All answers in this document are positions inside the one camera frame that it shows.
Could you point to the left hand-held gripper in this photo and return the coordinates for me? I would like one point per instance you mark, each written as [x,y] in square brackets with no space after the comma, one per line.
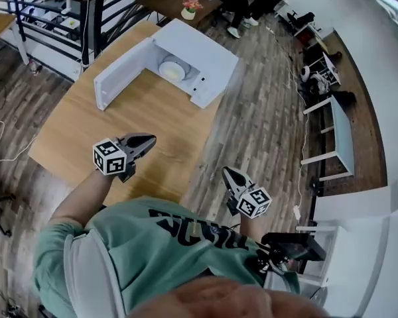
[109,157]

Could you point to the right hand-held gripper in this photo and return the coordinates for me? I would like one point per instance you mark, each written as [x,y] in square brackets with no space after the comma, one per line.
[253,202]

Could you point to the white plate with food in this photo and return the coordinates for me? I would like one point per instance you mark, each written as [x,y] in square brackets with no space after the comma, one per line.
[170,70]

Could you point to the white microwave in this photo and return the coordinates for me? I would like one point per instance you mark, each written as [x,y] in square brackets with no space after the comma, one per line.
[199,48]

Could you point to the person's left forearm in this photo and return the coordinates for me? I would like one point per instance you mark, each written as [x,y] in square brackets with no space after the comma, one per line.
[83,200]

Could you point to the person's right forearm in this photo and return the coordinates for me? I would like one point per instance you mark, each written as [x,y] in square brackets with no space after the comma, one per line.
[252,227]

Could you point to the white power adapter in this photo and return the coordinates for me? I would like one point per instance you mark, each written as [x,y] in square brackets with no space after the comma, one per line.
[298,213]

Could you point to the glass turntable plate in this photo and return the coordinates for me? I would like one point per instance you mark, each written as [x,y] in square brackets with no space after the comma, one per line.
[186,69]

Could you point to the white side table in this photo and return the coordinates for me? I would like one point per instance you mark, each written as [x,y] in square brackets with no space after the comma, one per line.
[315,226]

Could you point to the green t-shirt with black print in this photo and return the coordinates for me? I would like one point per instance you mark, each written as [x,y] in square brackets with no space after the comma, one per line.
[159,260]

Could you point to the white table with pale top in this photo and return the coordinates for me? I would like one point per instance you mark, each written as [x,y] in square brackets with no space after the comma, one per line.
[343,134]

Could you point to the person's face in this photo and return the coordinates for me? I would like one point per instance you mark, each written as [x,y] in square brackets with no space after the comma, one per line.
[219,300]

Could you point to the black metal railing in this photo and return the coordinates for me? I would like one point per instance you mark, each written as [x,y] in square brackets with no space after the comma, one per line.
[97,28]

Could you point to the white floor fan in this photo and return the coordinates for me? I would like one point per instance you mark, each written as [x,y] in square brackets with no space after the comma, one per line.
[305,72]

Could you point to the white cloth bundle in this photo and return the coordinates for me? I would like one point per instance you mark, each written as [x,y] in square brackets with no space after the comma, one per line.
[320,83]

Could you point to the small red white object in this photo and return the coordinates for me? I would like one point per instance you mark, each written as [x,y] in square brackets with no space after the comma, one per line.
[35,69]

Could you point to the white pot with pink flowers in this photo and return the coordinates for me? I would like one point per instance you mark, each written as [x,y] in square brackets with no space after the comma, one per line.
[188,13]

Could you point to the dark brown low table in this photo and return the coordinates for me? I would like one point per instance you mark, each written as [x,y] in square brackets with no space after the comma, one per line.
[172,2]

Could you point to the small white desk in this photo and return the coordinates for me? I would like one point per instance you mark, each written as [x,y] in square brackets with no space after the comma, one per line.
[330,65]

